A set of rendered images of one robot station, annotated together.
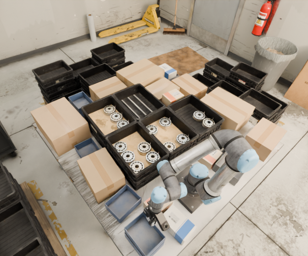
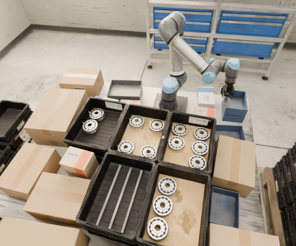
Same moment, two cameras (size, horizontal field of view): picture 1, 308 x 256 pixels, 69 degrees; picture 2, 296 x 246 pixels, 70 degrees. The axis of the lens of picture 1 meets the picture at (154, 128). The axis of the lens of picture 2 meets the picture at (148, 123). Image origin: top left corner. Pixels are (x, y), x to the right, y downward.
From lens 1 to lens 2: 1.68 m
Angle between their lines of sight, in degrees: 69
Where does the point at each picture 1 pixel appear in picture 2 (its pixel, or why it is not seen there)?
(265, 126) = (71, 78)
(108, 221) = (247, 139)
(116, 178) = (227, 139)
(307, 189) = not seen: hidden behind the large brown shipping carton
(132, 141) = (178, 161)
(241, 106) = (55, 95)
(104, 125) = (184, 211)
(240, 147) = (176, 15)
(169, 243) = (217, 100)
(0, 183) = not seen: outside the picture
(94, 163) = (237, 167)
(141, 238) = (237, 106)
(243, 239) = not seen: hidden behind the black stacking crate
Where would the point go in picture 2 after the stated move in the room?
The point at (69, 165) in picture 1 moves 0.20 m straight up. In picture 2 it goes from (253, 218) to (267, 206)
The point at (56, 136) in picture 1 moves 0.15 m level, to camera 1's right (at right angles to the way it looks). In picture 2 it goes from (267, 239) to (241, 210)
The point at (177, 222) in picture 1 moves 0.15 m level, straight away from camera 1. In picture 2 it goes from (206, 94) to (188, 98)
